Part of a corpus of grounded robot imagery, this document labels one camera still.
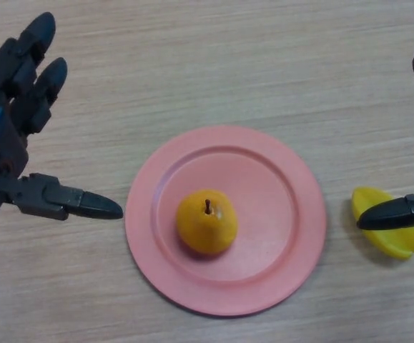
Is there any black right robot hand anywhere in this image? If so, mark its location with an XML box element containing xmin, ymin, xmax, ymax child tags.
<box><xmin>356</xmin><ymin>10</ymin><xmax>414</xmax><ymax>233</ymax></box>

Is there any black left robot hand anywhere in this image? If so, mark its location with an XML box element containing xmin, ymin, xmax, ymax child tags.
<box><xmin>0</xmin><ymin>12</ymin><xmax>124</xmax><ymax>222</ymax></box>

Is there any yellow pear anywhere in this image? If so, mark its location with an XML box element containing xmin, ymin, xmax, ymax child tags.
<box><xmin>176</xmin><ymin>189</ymin><xmax>238</xmax><ymax>255</ymax></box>

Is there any pink round plate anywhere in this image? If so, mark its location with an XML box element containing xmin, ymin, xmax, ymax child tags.
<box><xmin>124</xmin><ymin>124</ymin><xmax>327</xmax><ymax>317</ymax></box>

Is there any yellow starfruit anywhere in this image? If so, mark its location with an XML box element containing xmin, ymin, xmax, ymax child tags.
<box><xmin>351</xmin><ymin>186</ymin><xmax>414</xmax><ymax>261</ymax></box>

